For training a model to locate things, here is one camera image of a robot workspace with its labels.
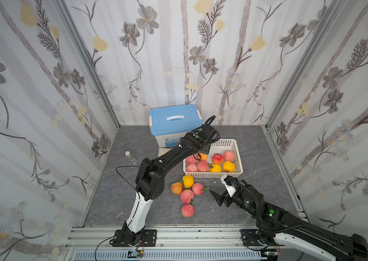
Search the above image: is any orange pink peach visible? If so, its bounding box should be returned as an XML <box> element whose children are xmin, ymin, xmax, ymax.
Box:
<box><xmin>200</xmin><ymin>153</ymin><xmax>208</xmax><ymax>161</ymax></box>

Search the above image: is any white perforated plastic basket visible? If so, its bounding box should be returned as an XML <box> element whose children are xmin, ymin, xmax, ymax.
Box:
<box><xmin>183</xmin><ymin>139</ymin><xmax>243</xmax><ymax>178</ymax></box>

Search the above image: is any orange red peach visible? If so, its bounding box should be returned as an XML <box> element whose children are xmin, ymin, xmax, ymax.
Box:
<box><xmin>211</xmin><ymin>153</ymin><xmax>224</xmax><ymax>165</ymax></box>

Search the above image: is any pink peach second row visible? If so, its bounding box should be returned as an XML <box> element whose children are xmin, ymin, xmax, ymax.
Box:
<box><xmin>197</xmin><ymin>161</ymin><xmax>210</xmax><ymax>172</ymax></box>

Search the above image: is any pink peach top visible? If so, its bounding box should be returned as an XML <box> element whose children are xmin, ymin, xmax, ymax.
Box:
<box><xmin>186</xmin><ymin>163</ymin><xmax>198</xmax><ymax>172</ymax></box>

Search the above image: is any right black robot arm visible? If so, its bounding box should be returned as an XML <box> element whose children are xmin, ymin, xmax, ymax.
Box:
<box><xmin>211</xmin><ymin>177</ymin><xmax>368</xmax><ymax>261</ymax></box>

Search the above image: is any pink peach bottom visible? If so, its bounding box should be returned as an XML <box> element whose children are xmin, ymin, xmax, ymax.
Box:
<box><xmin>181</xmin><ymin>204</ymin><xmax>195</xmax><ymax>218</ymax></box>

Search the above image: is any blue lid storage box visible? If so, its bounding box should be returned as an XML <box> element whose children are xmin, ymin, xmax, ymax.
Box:
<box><xmin>149</xmin><ymin>104</ymin><xmax>203</xmax><ymax>148</ymax></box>

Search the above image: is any small glass flask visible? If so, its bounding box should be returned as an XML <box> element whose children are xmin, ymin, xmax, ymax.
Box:
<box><xmin>125</xmin><ymin>151</ymin><xmax>138</xmax><ymax>166</ymax></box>

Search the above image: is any small green circuit board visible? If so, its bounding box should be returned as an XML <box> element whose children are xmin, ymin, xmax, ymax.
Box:
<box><xmin>127</xmin><ymin>251</ymin><xmax>144</xmax><ymax>259</ymax></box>

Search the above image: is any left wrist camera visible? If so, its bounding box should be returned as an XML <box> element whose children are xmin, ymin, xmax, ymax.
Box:
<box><xmin>199</xmin><ymin>124</ymin><xmax>221</xmax><ymax>144</ymax></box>

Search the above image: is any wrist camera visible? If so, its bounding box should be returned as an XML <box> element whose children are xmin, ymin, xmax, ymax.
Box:
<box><xmin>199</xmin><ymin>124</ymin><xmax>221</xmax><ymax>144</ymax></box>
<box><xmin>221</xmin><ymin>175</ymin><xmax>238</xmax><ymax>197</ymax></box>

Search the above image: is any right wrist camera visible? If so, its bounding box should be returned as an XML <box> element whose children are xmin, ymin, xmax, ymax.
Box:
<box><xmin>221</xmin><ymin>175</ymin><xmax>238</xmax><ymax>197</ymax></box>

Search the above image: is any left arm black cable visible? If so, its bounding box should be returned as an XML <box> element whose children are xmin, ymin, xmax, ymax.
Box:
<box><xmin>115</xmin><ymin>164</ymin><xmax>146</xmax><ymax>193</ymax></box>

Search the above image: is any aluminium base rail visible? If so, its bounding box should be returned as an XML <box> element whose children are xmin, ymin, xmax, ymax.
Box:
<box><xmin>63</xmin><ymin>208</ymin><xmax>338</xmax><ymax>261</ymax></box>

